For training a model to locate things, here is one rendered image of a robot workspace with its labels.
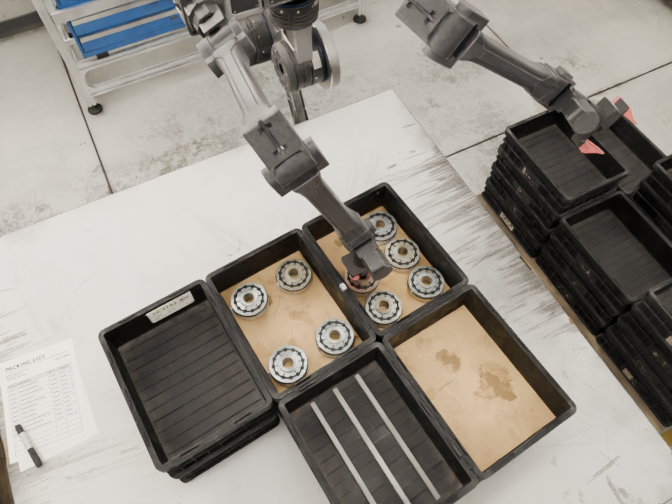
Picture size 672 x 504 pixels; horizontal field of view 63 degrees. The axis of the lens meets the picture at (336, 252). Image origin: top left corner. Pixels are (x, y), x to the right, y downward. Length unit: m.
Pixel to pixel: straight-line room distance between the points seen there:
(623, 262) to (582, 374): 0.74
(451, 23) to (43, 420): 1.44
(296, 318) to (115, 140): 1.93
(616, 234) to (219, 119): 2.04
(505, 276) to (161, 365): 1.06
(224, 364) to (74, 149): 1.99
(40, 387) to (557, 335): 1.50
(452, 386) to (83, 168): 2.28
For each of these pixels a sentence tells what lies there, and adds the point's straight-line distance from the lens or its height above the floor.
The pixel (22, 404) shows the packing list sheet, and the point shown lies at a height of 0.70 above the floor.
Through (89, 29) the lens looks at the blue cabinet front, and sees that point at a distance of 3.12.
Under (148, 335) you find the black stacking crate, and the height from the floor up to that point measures 0.83.
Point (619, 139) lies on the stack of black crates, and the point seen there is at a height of 0.27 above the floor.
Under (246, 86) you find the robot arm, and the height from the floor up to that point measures 1.52.
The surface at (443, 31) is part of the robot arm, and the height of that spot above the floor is 1.58.
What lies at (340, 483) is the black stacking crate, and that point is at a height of 0.83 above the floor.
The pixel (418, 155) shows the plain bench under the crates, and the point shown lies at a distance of 2.02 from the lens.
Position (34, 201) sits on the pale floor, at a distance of 3.13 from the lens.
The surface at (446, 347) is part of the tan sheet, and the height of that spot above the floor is 0.83.
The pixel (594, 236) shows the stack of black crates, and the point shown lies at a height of 0.38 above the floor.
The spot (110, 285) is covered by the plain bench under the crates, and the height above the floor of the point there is 0.70.
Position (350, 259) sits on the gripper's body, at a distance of 1.46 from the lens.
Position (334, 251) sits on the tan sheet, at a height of 0.83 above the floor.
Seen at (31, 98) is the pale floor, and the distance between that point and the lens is 3.63.
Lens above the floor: 2.24
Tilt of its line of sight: 60 degrees down
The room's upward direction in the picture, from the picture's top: 1 degrees counter-clockwise
